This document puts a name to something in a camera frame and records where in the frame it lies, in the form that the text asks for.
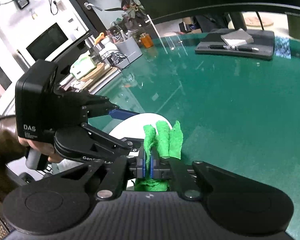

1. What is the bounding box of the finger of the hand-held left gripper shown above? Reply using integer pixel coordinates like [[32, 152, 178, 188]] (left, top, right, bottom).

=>
[[87, 95, 141, 120], [72, 123, 142, 167]]

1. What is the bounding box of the person's left forearm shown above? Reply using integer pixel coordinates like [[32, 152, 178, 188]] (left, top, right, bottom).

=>
[[0, 115, 28, 203]]

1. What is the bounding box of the white and green tissue box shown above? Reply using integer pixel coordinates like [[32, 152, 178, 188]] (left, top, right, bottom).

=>
[[70, 54, 97, 79]]

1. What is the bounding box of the black pen with silver clip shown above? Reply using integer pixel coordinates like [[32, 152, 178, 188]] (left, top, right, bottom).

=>
[[226, 45, 260, 53]]

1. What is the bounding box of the green cleaning cloth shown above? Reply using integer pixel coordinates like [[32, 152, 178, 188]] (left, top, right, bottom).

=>
[[134, 120, 184, 192]]

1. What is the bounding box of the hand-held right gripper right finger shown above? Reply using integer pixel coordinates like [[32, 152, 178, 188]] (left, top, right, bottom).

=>
[[149, 154, 253, 200]]

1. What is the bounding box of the round cork coaster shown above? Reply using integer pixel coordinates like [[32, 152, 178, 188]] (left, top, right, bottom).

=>
[[242, 11, 274, 27]]

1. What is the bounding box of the white charger with black cables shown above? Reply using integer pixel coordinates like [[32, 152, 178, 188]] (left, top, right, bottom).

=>
[[100, 41, 130, 68]]

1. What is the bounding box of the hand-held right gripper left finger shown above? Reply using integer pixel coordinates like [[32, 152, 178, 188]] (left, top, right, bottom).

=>
[[46, 152, 147, 202]]

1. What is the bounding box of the bunch of pens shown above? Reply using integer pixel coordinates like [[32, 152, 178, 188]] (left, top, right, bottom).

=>
[[107, 29, 132, 44]]

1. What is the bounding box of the round wooden board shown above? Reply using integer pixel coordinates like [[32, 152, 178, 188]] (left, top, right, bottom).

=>
[[79, 62, 105, 82]]

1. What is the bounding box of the black tray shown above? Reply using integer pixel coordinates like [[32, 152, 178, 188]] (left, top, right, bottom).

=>
[[195, 29, 275, 60]]

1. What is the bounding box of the white plate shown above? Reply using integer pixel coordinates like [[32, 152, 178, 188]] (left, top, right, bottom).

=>
[[109, 113, 173, 143]]

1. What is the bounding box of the grey pen holder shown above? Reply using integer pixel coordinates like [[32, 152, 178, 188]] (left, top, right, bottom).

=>
[[114, 36, 143, 69]]

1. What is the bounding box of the person's left hand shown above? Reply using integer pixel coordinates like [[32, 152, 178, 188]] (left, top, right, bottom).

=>
[[17, 135, 64, 165]]

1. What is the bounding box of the black wall cable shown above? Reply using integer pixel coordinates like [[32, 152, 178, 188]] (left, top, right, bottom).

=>
[[48, 0, 59, 15]]

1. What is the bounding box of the silver door handle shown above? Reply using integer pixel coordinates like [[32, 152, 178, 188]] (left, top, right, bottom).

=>
[[84, 2, 103, 12]]

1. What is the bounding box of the stack of books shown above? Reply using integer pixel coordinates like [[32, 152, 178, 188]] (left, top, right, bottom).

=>
[[60, 66, 122, 93]]

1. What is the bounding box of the grey notebook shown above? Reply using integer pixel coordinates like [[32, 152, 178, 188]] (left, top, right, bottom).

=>
[[220, 28, 254, 46]]

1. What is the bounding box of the orange pill bottle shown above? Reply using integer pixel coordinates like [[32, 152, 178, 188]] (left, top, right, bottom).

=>
[[139, 33, 154, 48]]

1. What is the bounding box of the potted plant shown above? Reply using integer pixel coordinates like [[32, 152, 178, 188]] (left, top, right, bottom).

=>
[[104, 0, 147, 30]]

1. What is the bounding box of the dark olive cylinder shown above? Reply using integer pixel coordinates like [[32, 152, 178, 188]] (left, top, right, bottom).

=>
[[287, 14, 300, 40]]

